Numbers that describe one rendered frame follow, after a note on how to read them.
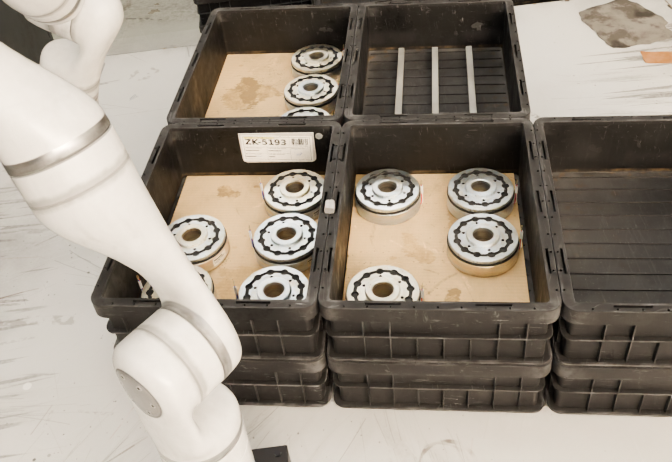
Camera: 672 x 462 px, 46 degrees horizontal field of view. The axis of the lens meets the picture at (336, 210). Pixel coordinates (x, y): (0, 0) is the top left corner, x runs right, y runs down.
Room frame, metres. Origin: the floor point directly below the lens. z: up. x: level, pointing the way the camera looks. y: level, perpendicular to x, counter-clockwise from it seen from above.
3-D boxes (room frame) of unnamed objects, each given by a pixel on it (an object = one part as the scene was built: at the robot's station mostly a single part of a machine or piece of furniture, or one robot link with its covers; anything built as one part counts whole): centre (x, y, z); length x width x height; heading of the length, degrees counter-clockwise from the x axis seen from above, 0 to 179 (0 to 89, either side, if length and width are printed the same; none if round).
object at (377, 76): (1.22, -0.21, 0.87); 0.40 x 0.30 x 0.11; 171
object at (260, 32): (1.27, 0.09, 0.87); 0.40 x 0.30 x 0.11; 171
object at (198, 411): (0.47, 0.17, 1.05); 0.09 x 0.09 x 0.17; 48
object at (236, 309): (0.87, 0.15, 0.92); 0.40 x 0.30 x 0.02; 171
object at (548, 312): (0.82, -0.14, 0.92); 0.40 x 0.30 x 0.02; 171
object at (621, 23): (1.64, -0.73, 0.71); 0.22 x 0.19 x 0.01; 1
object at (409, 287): (0.73, -0.05, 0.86); 0.10 x 0.10 x 0.01
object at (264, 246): (0.86, 0.08, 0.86); 0.10 x 0.10 x 0.01
